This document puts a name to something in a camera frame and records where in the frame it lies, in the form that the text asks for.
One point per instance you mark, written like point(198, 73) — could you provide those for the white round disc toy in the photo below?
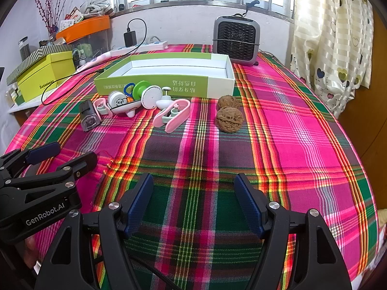
point(152, 96)

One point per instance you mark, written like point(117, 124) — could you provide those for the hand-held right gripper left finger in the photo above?
point(139, 205)

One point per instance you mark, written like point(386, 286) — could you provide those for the black bike light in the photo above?
point(89, 116)

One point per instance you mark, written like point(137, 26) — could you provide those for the clear bin with orange lid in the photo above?
point(87, 25)

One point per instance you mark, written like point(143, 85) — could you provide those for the pink and green plaid tablecloth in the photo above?
point(196, 157)

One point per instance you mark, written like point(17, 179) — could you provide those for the white power strip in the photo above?
point(151, 45)

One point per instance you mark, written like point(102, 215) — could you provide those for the large pink clip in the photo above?
point(178, 117)

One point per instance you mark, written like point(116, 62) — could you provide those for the brown wooden panel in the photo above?
point(375, 81)

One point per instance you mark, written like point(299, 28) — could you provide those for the colourful paper packets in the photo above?
point(71, 19)

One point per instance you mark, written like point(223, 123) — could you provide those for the clear plastic cap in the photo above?
point(116, 98)

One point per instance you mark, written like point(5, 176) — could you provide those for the white boat-shaped toy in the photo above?
point(130, 110)

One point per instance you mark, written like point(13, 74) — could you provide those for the yellow-green box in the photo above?
point(45, 78)

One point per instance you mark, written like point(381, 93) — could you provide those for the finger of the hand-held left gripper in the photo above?
point(42, 152)
point(81, 160)

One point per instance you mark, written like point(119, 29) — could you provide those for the green yo-yo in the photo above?
point(139, 89)

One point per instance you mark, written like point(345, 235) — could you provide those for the black charger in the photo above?
point(130, 39)

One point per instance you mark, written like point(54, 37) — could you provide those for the small pink clip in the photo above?
point(98, 105)

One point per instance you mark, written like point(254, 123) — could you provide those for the white plastic bags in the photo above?
point(96, 4)

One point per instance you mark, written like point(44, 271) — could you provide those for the striped gift box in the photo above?
point(33, 55)

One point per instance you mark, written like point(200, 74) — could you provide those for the cream curtain with hearts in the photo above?
point(326, 36)

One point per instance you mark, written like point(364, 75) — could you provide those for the green and white cardboard box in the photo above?
point(181, 86)

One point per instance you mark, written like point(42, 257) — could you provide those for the white peg toy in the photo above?
point(164, 101)

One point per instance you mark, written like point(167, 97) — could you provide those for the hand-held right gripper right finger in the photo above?
point(246, 205)

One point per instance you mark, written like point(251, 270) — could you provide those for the dark glass jar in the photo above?
point(24, 50)

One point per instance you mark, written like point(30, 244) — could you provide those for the grey space heater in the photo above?
point(235, 36)

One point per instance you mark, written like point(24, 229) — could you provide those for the white and pink tube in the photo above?
point(90, 63)

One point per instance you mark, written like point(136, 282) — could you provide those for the brown walnut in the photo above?
point(229, 102)
point(229, 120)

